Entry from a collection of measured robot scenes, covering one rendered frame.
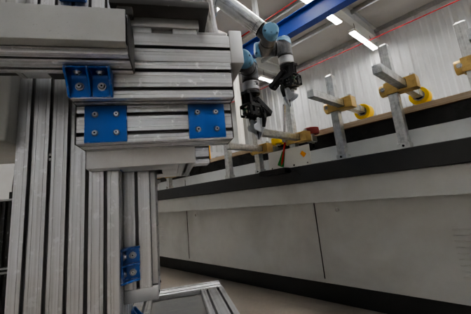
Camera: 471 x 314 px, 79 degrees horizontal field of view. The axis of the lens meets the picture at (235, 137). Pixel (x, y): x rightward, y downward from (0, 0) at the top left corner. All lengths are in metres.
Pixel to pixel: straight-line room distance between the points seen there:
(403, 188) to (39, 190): 1.19
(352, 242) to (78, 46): 1.41
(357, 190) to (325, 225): 0.39
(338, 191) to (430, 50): 7.86
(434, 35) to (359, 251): 7.98
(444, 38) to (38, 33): 8.87
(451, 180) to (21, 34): 1.26
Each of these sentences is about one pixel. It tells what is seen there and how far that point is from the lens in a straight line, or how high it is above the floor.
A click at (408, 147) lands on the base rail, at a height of 0.70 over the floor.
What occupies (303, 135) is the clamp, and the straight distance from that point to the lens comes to 1.43.
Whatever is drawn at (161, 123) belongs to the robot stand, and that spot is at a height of 0.77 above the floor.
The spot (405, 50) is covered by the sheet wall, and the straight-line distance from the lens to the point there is 9.21.
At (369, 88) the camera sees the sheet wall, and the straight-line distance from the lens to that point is 9.29.
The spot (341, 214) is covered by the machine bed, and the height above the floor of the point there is 0.44.
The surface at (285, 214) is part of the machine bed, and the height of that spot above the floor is 0.46.
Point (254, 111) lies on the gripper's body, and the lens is 1.19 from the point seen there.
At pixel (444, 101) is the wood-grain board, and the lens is 1.45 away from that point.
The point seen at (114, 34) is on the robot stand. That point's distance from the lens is 0.60.
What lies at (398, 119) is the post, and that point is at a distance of 1.27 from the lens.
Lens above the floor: 0.58
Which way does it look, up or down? 12 degrees up
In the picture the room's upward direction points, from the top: 5 degrees counter-clockwise
